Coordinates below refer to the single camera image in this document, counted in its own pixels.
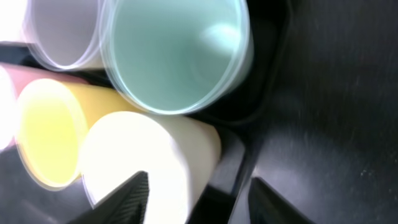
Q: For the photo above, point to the mint green cup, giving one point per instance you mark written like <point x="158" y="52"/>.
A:
<point x="168" y="56"/>

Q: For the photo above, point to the pink cup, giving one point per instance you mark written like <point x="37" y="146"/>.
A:
<point x="25" y="76"/>

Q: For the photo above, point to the yellow cup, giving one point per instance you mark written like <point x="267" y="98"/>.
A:
<point x="49" y="137"/>

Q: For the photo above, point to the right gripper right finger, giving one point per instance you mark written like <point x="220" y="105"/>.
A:
<point x="267" y="208"/>

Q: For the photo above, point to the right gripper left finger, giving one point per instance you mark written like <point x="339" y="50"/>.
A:
<point x="124" y="202"/>

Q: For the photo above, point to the white cup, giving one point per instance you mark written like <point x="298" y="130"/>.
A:
<point x="174" y="155"/>

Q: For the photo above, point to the black tray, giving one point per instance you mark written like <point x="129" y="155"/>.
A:
<point x="267" y="62"/>

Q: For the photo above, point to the pale grey cup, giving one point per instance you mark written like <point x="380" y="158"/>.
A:
<point x="62" y="31"/>

